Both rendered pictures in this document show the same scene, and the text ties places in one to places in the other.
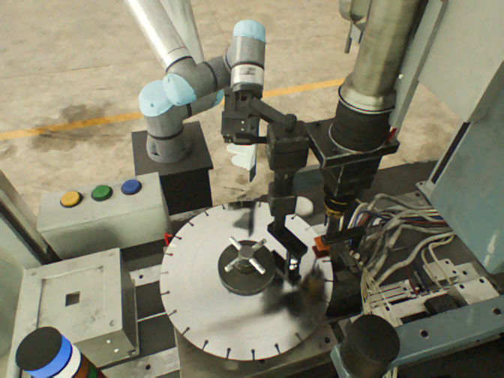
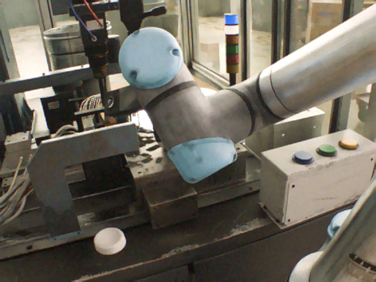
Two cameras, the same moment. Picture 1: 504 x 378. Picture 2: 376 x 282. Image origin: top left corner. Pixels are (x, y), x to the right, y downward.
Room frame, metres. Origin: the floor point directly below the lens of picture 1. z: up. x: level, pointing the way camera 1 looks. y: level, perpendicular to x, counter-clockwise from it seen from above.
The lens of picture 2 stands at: (1.21, 0.03, 1.29)
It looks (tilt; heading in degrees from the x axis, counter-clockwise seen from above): 28 degrees down; 177
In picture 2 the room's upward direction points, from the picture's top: 4 degrees counter-clockwise
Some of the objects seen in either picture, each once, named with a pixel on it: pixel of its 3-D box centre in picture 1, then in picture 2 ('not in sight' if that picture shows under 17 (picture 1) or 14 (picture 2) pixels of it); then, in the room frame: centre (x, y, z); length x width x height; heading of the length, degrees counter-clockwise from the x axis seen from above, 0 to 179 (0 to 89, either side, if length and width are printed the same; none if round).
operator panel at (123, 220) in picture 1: (111, 216); (318, 175); (0.56, 0.36, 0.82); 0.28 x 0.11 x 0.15; 106
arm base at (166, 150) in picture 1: (167, 136); not in sight; (0.91, 0.28, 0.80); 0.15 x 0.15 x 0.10
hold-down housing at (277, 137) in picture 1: (285, 169); (133, 27); (0.39, -0.05, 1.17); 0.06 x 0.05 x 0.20; 97
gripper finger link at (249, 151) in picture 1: (241, 149); not in sight; (0.54, 0.02, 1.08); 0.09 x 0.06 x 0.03; 177
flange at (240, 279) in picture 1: (246, 263); not in sight; (0.34, 0.01, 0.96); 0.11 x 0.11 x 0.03
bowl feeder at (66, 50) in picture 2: not in sight; (83, 64); (-0.35, -0.38, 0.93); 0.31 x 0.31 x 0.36
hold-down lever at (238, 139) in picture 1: (260, 145); (148, 12); (0.41, -0.01, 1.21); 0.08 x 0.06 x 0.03; 106
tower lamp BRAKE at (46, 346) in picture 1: (44, 352); (231, 19); (0.13, 0.23, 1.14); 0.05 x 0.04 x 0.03; 16
